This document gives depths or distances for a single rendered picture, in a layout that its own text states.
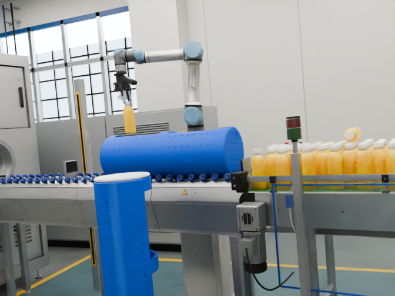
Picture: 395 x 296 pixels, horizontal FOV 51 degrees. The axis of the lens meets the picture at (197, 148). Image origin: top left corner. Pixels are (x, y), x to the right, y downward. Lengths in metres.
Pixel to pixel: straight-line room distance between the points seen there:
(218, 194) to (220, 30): 3.33
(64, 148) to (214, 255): 2.52
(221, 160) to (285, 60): 2.99
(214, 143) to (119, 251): 0.75
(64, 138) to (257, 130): 2.26
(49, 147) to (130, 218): 3.05
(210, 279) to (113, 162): 1.01
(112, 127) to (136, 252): 2.54
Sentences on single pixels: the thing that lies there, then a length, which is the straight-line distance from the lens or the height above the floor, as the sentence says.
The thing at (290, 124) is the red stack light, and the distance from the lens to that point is 1.82.
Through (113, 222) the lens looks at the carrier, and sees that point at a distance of 2.01.
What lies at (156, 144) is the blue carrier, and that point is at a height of 1.16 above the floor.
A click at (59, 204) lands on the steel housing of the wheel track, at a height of 0.80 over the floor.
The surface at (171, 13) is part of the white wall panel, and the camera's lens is 5.28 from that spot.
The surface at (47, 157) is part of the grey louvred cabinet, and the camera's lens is 4.97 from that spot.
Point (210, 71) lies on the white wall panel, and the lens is 5.30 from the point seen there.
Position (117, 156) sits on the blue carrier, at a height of 1.11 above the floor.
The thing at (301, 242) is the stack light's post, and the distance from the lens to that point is 1.91.
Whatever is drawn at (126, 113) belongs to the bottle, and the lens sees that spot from 2.75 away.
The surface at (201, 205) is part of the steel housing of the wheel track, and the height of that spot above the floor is 0.81.
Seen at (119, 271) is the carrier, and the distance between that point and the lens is 2.07.
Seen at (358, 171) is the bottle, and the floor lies 0.98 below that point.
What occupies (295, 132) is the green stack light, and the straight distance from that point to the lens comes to 1.82.
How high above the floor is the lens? 1.25
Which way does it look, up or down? 3 degrees down
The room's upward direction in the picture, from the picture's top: 5 degrees counter-clockwise
